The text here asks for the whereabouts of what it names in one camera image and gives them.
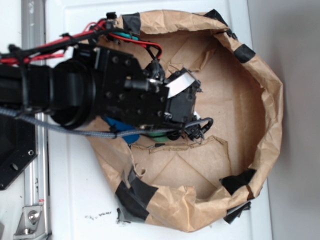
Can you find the green dimpled foam ball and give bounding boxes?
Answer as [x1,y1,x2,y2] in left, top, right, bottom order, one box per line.
[146,133,169,143]

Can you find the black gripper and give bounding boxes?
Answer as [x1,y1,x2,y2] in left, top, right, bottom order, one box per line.
[94,47,208,144]

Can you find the aluminium extrusion rail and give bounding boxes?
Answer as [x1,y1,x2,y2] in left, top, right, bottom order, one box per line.
[21,0,52,240]

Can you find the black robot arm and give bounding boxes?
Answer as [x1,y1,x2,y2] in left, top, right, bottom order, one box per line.
[0,44,213,140]

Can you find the metal corner bracket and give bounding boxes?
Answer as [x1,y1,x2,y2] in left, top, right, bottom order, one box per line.
[13,205,46,240]

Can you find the brown paper bag bin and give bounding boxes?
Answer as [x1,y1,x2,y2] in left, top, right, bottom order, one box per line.
[88,10,284,232]

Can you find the red wire bundle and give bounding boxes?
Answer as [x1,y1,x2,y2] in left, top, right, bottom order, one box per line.
[0,19,163,66]

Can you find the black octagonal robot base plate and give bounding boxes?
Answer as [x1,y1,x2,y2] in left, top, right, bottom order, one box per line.
[0,115,37,191]

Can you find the blue rectangular block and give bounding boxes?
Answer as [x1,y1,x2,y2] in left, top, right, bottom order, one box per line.
[102,116,140,145]

